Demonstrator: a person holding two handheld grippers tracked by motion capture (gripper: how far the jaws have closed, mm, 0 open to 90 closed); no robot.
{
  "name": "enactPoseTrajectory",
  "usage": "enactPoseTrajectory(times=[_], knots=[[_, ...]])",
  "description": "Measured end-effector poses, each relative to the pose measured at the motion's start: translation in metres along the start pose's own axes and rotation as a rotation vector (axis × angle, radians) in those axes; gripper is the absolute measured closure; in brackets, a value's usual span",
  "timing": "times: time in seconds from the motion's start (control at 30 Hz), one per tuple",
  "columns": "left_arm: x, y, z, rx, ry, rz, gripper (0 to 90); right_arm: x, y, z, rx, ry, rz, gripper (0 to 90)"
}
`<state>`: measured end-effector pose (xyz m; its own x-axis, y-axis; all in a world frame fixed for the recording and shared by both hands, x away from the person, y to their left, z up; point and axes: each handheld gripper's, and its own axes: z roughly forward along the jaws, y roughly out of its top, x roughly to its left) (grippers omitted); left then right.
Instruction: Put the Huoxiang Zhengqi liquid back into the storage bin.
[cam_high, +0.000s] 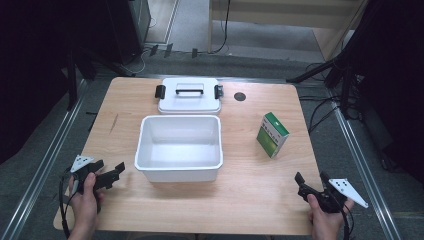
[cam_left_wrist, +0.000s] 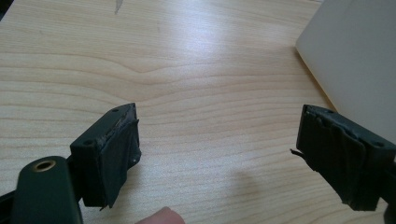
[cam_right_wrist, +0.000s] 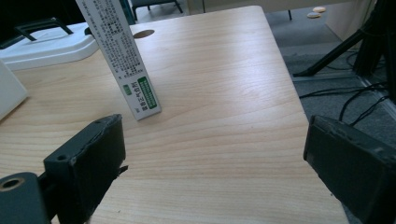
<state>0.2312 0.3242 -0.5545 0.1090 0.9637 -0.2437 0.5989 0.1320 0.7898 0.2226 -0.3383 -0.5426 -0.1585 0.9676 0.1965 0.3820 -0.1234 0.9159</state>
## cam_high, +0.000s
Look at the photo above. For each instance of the metal floor rail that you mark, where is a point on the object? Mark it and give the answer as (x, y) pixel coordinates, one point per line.
(365, 173)
(43, 160)

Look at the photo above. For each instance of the white plastic storage box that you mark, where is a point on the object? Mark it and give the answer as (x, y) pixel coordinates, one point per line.
(180, 150)

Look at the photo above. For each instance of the black round table grommet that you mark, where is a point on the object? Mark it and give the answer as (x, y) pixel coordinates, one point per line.
(239, 96)

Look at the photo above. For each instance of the green and white carton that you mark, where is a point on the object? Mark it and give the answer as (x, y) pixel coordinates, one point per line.
(270, 138)

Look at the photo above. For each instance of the black cabinet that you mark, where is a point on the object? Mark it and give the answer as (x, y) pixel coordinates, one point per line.
(128, 30)

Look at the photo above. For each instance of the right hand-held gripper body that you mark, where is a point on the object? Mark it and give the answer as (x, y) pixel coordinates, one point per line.
(328, 198)

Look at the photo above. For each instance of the dark curtain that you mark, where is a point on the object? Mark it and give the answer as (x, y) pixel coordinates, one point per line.
(36, 66)
(393, 83)

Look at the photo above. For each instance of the person's left hand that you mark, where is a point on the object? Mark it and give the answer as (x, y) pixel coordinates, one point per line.
(85, 206)

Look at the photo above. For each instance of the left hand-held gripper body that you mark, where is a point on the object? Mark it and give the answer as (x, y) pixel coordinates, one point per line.
(87, 174)

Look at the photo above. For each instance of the person's right hand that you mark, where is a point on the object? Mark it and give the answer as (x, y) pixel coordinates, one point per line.
(325, 223)

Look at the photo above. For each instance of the light wooden furniture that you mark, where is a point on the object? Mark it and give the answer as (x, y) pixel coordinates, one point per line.
(286, 16)

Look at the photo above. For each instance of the black tripod stand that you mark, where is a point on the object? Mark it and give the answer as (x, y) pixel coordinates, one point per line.
(328, 71)

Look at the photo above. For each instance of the black metal stand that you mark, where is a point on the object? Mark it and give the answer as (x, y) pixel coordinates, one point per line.
(75, 75)

